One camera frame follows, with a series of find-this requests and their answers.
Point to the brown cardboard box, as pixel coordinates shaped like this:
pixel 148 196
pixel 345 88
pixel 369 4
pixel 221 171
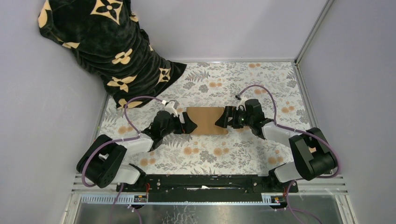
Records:
pixel 205 118

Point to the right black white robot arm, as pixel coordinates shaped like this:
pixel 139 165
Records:
pixel 311 153

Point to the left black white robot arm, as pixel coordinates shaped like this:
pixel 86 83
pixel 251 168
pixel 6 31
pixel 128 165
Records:
pixel 102 162

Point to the floral patterned table mat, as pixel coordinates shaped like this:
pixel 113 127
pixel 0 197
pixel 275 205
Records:
pixel 274 84

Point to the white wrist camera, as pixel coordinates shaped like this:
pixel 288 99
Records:
pixel 241 107
pixel 171 107

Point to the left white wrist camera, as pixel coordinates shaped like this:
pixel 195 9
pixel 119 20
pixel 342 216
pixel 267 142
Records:
pixel 171 107

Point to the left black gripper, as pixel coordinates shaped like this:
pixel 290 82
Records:
pixel 187 128

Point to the black floral plush blanket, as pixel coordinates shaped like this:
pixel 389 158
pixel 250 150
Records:
pixel 106 40

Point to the aluminium frame rails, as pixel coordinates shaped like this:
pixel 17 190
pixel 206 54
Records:
pixel 328 184

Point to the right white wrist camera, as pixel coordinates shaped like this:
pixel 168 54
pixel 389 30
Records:
pixel 241 107

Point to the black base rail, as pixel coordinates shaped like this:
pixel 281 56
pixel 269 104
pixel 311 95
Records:
pixel 207 188

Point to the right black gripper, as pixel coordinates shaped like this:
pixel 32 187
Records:
pixel 229 112

